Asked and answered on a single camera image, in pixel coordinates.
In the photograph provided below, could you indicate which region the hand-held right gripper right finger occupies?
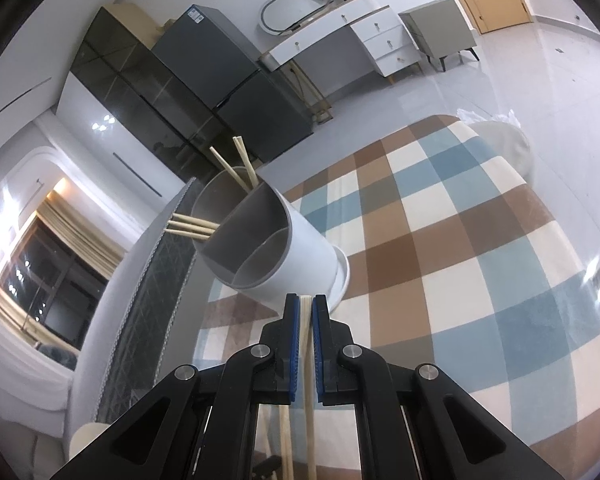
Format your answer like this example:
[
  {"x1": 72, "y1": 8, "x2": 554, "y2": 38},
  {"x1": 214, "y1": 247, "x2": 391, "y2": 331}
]
[{"x1": 311, "y1": 294, "x2": 561, "y2": 480}]

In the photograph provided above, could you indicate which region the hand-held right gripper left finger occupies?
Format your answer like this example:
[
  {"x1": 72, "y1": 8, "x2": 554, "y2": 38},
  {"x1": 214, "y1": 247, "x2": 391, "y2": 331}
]
[{"x1": 50, "y1": 292, "x2": 302, "y2": 480}]

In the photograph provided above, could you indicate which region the white grey utensil holder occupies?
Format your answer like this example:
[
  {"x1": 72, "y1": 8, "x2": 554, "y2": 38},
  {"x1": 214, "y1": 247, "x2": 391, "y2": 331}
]
[{"x1": 189, "y1": 166, "x2": 352, "y2": 311}]

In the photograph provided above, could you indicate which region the plaid blanket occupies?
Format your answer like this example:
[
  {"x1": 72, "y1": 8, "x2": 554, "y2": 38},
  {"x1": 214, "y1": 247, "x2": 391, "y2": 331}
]
[{"x1": 192, "y1": 114, "x2": 600, "y2": 468}]

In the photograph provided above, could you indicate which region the grey quilted headboard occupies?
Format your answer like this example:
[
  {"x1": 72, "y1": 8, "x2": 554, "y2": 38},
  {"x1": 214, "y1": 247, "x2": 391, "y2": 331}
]
[{"x1": 62, "y1": 177, "x2": 216, "y2": 461}]

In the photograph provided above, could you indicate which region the cream cylinder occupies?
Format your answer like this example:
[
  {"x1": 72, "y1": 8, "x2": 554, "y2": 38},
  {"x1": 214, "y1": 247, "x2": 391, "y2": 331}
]
[{"x1": 69, "y1": 422, "x2": 114, "y2": 461}]

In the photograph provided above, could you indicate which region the beige curtain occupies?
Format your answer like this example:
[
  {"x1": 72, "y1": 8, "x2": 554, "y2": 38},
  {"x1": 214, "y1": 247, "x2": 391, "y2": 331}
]
[{"x1": 34, "y1": 180, "x2": 127, "y2": 282}]

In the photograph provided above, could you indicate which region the gold metal stool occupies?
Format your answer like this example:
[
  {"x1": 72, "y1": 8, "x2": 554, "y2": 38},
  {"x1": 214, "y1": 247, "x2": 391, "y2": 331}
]
[{"x1": 287, "y1": 62, "x2": 334, "y2": 125}]

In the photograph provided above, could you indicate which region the window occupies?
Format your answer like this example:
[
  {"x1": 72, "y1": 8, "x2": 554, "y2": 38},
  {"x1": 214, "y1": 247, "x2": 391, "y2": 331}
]
[{"x1": 0, "y1": 205, "x2": 112, "y2": 357}]

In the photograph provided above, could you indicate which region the clear plastic bag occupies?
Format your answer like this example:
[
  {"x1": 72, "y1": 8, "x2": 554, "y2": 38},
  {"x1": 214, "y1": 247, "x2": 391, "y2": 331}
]
[{"x1": 457, "y1": 107, "x2": 524, "y2": 129}]

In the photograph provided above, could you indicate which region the black glass cabinet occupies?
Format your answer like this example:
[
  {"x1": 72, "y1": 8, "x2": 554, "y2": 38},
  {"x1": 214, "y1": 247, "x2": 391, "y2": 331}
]
[{"x1": 70, "y1": 7, "x2": 261, "y2": 186}]

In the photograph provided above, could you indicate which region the dark grey refrigerator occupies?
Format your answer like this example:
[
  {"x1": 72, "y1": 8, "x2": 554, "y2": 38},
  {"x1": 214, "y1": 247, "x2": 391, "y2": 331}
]
[{"x1": 152, "y1": 4, "x2": 315, "y2": 163}]

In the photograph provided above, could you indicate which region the white desk with drawers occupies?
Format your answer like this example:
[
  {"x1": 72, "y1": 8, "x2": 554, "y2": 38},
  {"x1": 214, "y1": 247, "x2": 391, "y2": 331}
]
[{"x1": 259, "y1": 0, "x2": 421, "y2": 79}]

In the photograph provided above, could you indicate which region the oval framed mirror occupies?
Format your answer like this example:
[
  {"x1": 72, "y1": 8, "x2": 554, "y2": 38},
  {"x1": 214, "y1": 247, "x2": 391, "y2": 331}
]
[{"x1": 259, "y1": 0, "x2": 337, "y2": 37}]

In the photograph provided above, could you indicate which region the grey nightstand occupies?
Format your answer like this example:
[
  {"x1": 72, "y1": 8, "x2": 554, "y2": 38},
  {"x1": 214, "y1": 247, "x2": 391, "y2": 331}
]
[{"x1": 397, "y1": 0, "x2": 479, "y2": 72}]

